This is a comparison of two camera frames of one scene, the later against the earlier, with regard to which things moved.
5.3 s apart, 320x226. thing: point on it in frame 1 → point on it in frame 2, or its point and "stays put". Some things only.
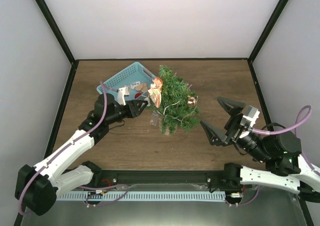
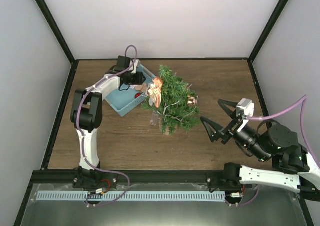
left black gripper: (135, 112) → (138, 80)
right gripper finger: (233, 108) stays put
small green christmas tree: (178, 109) stays put
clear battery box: (154, 118) stays put
